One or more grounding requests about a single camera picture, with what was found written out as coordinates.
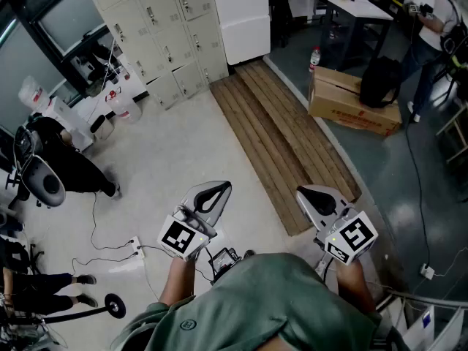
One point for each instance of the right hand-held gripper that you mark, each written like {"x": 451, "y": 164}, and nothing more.
{"x": 351, "y": 236}

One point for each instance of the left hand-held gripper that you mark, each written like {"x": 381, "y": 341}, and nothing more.
{"x": 183, "y": 238}

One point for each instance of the grey metal locker door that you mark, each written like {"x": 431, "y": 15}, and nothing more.
{"x": 162, "y": 7}
{"x": 166, "y": 91}
{"x": 133, "y": 22}
{"x": 151, "y": 59}

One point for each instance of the beige metal locker cabinet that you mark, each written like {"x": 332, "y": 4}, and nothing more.
{"x": 197, "y": 24}

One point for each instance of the person's left forearm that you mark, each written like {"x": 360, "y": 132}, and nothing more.
{"x": 175, "y": 280}

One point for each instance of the person's right forearm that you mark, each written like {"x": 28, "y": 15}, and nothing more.
{"x": 352, "y": 287}

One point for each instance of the person's black left shoe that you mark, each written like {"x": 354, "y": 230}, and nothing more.
{"x": 248, "y": 253}

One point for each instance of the white power strip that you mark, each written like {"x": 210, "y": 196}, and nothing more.
{"x": 427, "y": 271}
{"x": 137, "y": 247}

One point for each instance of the brown cardboard box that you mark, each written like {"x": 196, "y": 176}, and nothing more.
{"x": 336, "y": 101}

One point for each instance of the person's green shirt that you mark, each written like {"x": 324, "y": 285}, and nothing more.
{"x": 256, "y": 305}

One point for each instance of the clear water jug red cap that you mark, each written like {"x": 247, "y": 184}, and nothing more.
{"x": 126, "y": 110}

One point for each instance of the small white trash bin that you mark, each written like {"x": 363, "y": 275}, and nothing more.
{"x": 102, "y": 128}

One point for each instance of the black pole round base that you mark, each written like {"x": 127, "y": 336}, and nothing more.
{"x": 115, "y": 305}

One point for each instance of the plastic bottle red label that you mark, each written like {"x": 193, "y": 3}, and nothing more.
{"x": 314, "y": 60}

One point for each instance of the white low counter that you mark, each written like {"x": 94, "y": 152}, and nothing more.
{"x": 84, "y": 110}

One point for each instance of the white shelf unit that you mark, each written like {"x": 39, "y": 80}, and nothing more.
{"x": 424, "y": 320}

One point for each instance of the olive cloth bag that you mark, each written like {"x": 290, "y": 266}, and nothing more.
{"x": 96, "y": 89}

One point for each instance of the grey black office chair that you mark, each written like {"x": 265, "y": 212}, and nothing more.
{"x": 47, "y": 185}

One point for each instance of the large white rectangular unit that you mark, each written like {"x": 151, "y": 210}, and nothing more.
{"x": 245, "y": 20}

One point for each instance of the clear water jug red label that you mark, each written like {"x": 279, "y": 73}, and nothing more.
{"x": 33, "y": 93}

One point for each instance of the black-framed window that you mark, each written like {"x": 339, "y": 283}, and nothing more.
{"x": 69, "y": 24}

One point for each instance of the white-top black-frame table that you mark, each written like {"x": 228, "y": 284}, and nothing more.
{"x": 358, "y": 9}

